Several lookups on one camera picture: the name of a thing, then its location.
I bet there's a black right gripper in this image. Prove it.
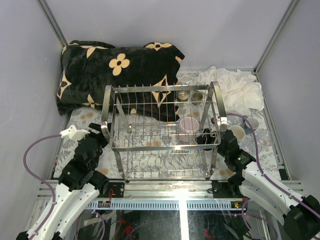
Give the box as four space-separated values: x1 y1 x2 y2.
194 127 228 159

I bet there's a pink mug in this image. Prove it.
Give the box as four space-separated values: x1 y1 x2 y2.
176 116 200 143

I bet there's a light blue mug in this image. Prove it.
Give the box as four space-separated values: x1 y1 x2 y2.
228 125 246 143

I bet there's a clear faceted glass cup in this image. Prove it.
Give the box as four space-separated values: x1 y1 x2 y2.
226 110 247 126

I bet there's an olive beige mug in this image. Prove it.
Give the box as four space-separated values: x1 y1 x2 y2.
190 91 203 106

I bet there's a clear glass tumbler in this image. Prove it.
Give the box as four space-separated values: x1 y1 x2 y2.
257 130 273 147
242 136 256 155

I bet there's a stainless steel dish rack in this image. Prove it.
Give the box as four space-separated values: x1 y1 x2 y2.
101 81 227 180

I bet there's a grey textured coffee mug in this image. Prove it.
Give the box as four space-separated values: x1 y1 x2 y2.
244 117 260 131

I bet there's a clear glass tumbler front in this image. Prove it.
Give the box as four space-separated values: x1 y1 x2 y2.
257 130 273 147

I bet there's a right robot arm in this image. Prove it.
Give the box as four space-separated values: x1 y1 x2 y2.
216 130 320 240

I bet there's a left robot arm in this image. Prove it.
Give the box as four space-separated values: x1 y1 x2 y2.
17 123 110 240

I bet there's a floral patterned table mat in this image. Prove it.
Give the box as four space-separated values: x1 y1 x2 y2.
53 70 281 180

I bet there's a white crumpled cloth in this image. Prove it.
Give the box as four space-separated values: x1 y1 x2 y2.
186 66 265 116

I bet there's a black floral plush blanket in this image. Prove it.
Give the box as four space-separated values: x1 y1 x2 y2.
55 40 185 116

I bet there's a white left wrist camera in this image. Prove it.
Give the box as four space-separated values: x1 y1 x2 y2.
59 125 90 141

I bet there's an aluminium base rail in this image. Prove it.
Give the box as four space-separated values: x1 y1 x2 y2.
37 178 308 211

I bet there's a left aluminium frame post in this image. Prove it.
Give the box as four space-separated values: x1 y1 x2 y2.
37 0 68 47

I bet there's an aluminium frame post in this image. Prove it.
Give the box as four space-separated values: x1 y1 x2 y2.
254 0 300 74
37 0 68 47

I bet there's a right aluminium frame post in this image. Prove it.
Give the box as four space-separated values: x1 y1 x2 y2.
254 0 300 74

